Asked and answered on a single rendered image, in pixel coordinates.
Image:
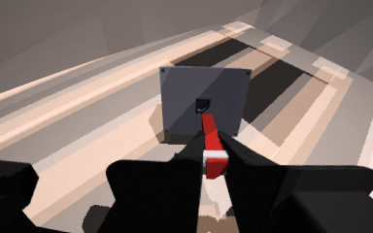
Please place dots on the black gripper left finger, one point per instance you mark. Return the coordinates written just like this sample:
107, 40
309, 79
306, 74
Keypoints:
180, 178

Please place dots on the dark red peg with grey band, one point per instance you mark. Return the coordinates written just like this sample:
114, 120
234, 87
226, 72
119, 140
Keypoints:
214, 155

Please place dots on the grey sloped panel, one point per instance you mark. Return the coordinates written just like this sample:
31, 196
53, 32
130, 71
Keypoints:
188, 92

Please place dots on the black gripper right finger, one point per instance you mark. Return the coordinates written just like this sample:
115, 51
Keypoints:
259, 188

